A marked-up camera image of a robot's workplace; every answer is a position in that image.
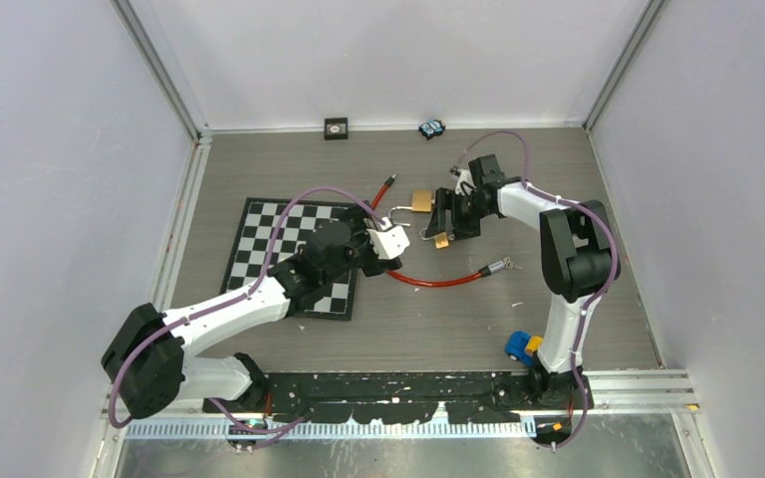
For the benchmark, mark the blue yellow toy car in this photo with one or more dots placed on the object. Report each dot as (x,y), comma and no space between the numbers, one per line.
(522,347)

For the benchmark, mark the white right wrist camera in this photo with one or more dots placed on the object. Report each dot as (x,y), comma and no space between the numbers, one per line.
(464,183)

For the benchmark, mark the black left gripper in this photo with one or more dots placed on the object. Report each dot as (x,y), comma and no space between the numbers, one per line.
(373,264)

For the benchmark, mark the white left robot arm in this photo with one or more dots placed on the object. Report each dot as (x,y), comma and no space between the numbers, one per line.
(156,357)

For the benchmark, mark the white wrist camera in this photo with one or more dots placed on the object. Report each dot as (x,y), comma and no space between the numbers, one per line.
(389,244)
(464,183)

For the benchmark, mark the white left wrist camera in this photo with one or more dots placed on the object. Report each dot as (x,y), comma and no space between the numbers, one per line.
(389,244)

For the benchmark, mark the red cable lock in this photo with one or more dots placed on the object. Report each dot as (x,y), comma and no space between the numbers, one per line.
(433,267)

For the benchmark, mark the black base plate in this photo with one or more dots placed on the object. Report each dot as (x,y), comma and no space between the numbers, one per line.
(465,397)

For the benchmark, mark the blue owl eraser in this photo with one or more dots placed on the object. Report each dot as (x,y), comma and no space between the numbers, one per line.
(432,128)

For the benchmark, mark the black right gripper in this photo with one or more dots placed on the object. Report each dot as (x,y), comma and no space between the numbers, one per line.
(448,200)

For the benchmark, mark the small brass padlock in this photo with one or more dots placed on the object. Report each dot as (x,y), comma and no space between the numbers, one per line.
(441,240)

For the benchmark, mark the small black square box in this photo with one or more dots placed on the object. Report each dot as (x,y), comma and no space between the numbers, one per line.
(336,129)

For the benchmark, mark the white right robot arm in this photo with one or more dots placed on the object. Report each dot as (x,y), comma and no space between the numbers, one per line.
(579,262)

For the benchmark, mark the silver key bunch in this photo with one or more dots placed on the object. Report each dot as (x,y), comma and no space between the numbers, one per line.
(509,264)

